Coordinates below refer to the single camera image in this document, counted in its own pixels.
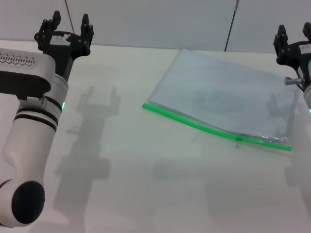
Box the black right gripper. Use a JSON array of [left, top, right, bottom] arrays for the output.
[[274, 21, 311, 92]]

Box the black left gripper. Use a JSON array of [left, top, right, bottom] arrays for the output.
[[34, 10, 95, 83]]

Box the clear document bag green zipper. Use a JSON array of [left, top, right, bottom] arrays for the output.
[[142, 48, 304, 151]]

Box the silver metal cable plug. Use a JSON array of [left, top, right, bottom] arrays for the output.
[[284, 76, 306, 85]]

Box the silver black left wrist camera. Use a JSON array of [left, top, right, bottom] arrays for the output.
[[0, 48, 57, 100]]

